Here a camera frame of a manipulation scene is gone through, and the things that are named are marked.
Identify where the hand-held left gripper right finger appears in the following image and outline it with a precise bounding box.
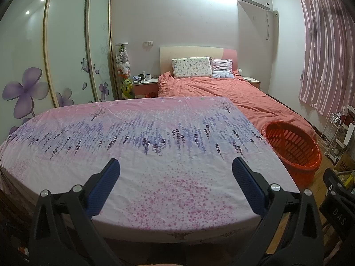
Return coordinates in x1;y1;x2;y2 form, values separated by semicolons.
231;156;325;266

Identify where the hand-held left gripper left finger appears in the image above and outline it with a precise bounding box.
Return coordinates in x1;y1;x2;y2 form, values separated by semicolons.
28;158;122;266

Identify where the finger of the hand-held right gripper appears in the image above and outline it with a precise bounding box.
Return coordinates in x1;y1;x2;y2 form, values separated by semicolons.
319;167;355;255

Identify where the orange plastic laundry basket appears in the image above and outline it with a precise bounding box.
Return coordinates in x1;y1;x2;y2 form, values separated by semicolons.
261;121;322;188

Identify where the brown cardboard box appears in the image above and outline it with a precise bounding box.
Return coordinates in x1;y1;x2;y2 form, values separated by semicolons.
334;155;355;172

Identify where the white trolley cart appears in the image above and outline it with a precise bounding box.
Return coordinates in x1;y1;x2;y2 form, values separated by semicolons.
327;122;355;163

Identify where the pink floral tablecloth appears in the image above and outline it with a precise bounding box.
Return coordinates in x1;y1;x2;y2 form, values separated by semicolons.
0;96;301;240

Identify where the bed with pink duvet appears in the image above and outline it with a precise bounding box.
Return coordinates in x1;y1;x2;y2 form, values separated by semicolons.
158;70;317;142

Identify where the yellow green plush toy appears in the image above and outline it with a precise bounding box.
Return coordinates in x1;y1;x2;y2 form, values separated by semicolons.
120;78;134;99

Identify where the pink and white nightstand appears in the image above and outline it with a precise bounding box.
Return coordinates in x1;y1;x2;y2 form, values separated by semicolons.
243;76;262;91
132;78;159;98

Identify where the pink striped pillow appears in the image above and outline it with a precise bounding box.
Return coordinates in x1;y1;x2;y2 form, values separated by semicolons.
210;58;235;78

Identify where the hanging stack of plush toys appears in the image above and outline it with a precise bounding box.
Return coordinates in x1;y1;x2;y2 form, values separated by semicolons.
115;43;131;78

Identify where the white floral pillow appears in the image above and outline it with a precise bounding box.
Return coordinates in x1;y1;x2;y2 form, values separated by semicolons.
171;57;213;79

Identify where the flower print sliding wardrobe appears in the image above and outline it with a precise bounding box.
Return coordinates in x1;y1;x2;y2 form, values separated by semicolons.
0;0;118;145

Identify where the cream and pink headboard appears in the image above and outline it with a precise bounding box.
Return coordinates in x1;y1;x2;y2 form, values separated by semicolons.
159;47;238;80

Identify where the pink striped curtain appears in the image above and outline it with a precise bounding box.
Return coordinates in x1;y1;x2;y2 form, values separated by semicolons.
298;0;355;117

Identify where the white air conditioner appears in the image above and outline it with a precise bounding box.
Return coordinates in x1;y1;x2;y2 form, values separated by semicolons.
240;0;272;11

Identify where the white wire rack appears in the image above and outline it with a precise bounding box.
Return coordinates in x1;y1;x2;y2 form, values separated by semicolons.
316;112;342;157

